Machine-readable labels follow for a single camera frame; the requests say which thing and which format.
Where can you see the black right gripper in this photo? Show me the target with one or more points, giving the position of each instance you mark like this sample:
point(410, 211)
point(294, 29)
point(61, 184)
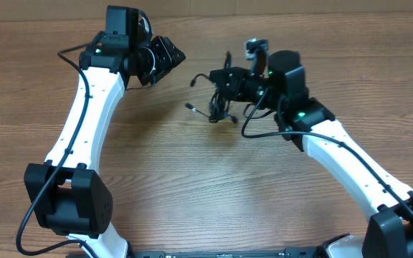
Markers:
point(239, 83)

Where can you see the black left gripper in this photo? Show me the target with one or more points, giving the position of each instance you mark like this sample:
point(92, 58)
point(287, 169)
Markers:
point(160, 54)

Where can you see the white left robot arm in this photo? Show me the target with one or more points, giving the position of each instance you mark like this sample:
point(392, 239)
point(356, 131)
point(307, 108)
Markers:
point(66, 191)

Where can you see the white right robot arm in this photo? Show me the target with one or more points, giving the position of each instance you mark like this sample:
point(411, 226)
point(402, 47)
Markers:
point(277, 83)

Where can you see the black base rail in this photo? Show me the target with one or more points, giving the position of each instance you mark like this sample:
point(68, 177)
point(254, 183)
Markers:
point(290, 252)

